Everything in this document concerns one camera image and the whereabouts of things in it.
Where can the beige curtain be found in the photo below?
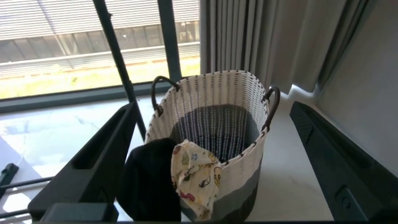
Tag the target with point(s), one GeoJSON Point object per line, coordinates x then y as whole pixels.
{"type": "Point", "coordinates": [264, 40]}

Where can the black clothes rack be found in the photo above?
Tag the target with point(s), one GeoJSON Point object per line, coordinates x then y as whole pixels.
{"type": "Point", "coordinates": [116, 53]}

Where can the black garment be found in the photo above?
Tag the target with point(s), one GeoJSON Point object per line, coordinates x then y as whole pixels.
{"type": "Point", "coordinates": [149, 180]}

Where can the cream printed garment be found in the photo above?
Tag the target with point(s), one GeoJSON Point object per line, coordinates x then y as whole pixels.
{"type": "Point", "coordinates": [196, 177]}

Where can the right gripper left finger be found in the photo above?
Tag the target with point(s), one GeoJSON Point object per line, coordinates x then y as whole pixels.
{"type": "Point", "coordinates": [102, 183]}

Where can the white laundry basket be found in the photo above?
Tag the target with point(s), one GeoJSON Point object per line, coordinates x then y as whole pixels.
{"type": "Point", "coordinates": [217, 90]}

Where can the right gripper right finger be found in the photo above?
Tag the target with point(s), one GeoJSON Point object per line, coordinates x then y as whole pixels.
{"type": "Point", "coordinates": [348, 174]}

